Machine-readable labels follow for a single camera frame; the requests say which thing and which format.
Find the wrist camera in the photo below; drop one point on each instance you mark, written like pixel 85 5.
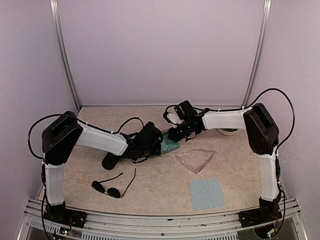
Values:
pixel 177 113
pixel 148 136

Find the blue cleaning cloth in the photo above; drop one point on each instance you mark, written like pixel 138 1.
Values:
pixel 206 194
pixel 168 145

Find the right aluminium corner post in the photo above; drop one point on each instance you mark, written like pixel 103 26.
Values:
pixel 259 51

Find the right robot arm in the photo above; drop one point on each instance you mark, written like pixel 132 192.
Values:
pixel 262 134

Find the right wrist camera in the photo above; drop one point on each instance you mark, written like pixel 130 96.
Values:
pixel 177 113

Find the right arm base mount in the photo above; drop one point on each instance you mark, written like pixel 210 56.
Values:
pixel 257 216

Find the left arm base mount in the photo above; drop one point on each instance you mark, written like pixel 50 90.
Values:
pixel 66 216

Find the black round sunglasses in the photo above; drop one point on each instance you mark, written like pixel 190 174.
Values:
pixel 112 191

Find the clear frame glasses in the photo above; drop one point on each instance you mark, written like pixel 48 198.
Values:
pixel 193 169

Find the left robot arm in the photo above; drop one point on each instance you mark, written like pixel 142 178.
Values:
pixel 67 132

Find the black oval glasses case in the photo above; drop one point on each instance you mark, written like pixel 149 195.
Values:
pixel 110 161

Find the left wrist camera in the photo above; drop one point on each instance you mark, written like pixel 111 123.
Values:
pixel 148 136

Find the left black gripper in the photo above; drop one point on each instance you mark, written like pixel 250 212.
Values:
pixel 157 151

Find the left aluminium corner post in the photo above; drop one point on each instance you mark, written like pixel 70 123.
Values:
pixel 54 6

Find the red patterned bowl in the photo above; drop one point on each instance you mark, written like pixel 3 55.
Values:
pixel 227 131

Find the aluminium front rail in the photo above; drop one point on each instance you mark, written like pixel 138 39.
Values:
pixel 112 226

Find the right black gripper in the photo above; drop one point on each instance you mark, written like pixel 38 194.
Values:
pixel 176 137

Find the aluminium corner post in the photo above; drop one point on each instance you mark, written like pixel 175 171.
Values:
pixel 54 6
pixel 259 51

